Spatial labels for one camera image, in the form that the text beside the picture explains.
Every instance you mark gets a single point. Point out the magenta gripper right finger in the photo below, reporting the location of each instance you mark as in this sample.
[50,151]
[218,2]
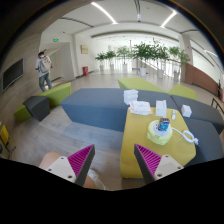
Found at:
[153,165]

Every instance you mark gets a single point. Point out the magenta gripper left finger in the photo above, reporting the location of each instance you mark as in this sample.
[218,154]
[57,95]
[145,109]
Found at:
[75,167]

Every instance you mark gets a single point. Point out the blue charger plug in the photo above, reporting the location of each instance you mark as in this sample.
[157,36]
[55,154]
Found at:
[163,124]

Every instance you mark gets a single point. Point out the yellow round power strip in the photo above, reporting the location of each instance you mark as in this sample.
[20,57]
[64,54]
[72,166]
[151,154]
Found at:
[157,136]

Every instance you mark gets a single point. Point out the small white bottle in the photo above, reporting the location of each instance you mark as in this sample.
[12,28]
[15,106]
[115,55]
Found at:
[174,114]

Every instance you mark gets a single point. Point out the white upright box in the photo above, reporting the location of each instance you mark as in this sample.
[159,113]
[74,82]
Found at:
[161,108]

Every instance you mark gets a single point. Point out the white plastic bag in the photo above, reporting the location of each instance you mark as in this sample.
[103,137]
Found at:
[140,107]

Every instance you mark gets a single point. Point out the small white cube box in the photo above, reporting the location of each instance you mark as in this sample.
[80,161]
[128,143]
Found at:
[186,111]

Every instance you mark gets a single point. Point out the grey sofa right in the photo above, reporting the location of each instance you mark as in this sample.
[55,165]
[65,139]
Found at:
[206,124]

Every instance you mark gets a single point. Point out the grey blue sofa bench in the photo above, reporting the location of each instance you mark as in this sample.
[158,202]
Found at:
[99,107]

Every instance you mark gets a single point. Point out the dark grey cube stool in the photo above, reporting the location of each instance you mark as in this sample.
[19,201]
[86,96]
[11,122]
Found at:
[38,106]

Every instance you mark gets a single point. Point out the green bench left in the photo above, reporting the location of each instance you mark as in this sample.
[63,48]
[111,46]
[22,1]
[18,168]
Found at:
[55,95]

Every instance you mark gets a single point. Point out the green bench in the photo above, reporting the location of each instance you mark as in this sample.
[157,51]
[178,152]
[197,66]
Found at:
[138,83]
[55,95]

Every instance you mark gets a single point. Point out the white tissue pack stack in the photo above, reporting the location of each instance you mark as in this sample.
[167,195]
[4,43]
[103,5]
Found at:
[130,95]

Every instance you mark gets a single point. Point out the yellow chair left edge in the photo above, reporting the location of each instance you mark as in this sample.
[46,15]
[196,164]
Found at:
[5,142]

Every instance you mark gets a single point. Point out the green bench far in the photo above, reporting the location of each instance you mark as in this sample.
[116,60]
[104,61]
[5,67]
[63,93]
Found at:
[138,83]

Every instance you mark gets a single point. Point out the red trash bin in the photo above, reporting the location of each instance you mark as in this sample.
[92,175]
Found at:
[85,70]

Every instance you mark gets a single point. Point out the walking person with backpack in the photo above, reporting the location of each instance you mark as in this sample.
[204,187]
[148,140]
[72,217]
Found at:
[43,66]

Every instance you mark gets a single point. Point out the potted tree right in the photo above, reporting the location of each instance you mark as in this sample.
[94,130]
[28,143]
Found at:
[161,55]

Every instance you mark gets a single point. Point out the potted tree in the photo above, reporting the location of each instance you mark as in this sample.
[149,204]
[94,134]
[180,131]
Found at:
[161,55]
[143,52]
[101,57]

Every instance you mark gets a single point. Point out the potted tree centre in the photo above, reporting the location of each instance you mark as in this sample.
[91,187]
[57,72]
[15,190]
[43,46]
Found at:
[143,52]

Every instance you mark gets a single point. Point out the potted tree left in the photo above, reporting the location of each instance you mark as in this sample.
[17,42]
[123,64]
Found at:
[101,57]

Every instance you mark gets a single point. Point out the black wall television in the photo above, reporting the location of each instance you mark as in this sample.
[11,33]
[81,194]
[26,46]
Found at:
[13,73]

